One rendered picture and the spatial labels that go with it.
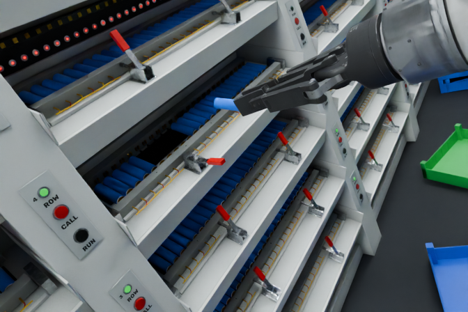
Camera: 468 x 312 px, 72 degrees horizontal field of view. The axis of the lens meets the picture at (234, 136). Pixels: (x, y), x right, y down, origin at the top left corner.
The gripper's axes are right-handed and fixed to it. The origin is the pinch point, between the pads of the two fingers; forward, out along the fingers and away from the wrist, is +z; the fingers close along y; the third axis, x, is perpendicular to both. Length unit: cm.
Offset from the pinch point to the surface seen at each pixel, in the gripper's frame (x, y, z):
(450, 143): 81, -101, 10
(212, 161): 6.2, 5.2, 12.1
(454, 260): 84, -41, 3
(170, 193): 7.1, 12.1, 18.5
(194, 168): 6.6, 5.7, 17.6
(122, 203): 3.0, 18.8, 20.7
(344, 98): 27, -55, 19
